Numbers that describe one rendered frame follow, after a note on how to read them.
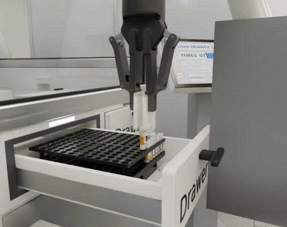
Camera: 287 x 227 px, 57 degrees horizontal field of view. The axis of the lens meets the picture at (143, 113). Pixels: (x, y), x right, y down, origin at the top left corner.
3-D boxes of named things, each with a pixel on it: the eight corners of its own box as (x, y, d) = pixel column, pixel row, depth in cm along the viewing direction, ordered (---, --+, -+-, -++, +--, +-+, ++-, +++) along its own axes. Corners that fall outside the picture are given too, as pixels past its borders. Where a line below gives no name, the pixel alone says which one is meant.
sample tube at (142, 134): (141, 147, 51) (141, 124, 50) (147, 148, 50) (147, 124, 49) (138, 149, 50) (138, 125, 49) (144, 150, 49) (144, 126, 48)
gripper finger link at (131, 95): (135, 83, 48) (121, 82, 49) (134, 110, 49) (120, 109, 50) (139, 82, 49) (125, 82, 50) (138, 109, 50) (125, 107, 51)
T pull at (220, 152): (224, 154, 48) (224, 147, 48) (217, 168, 42) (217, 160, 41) (204, 151, 50) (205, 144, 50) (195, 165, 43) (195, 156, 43)
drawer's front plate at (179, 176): (213, 171, 61) (215, 124, 59) (173, 249, 35) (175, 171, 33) (205, 170, 62) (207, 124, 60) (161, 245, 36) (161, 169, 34)
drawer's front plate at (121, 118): (150, 129, 101) (151, 101, 99) (111, 151, 75) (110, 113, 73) (146, 129, 102) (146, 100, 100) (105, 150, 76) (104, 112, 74)
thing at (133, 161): (165, 140, 58) (165, 138, 58) (128, 168, 43) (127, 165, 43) (157, 139, 59) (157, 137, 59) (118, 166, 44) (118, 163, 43)
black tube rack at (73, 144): (165, 165, 59) (165, 138, 58) (128, 201, 44) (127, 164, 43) (85, 152, 69) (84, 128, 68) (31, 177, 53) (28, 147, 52)
